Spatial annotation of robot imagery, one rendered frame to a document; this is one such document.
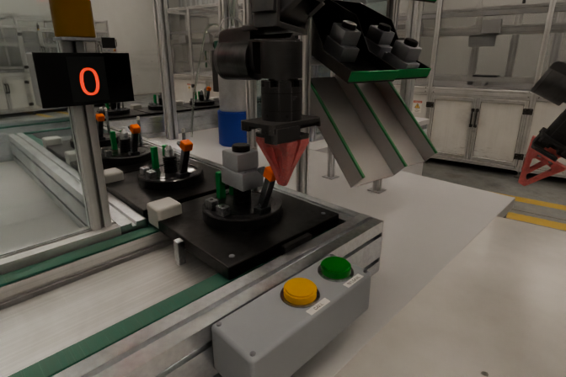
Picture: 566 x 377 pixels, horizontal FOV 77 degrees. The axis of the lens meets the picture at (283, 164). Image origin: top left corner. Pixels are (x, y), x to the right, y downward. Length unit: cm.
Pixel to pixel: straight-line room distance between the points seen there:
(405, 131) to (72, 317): 78
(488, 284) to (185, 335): 52
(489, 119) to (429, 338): 395
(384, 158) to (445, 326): 36
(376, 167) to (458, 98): 370
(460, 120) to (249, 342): 421
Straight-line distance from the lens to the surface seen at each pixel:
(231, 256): 51
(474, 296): 70
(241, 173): 58
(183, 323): 44
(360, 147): 79
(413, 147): 94
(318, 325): 45
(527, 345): 64
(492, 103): 442
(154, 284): 58
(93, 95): 58
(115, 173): 87
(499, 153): 449
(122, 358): 42
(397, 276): 70
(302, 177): 78
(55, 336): 55
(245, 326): 42
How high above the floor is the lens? 124
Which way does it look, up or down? 17 degrees down
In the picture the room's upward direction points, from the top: straight up
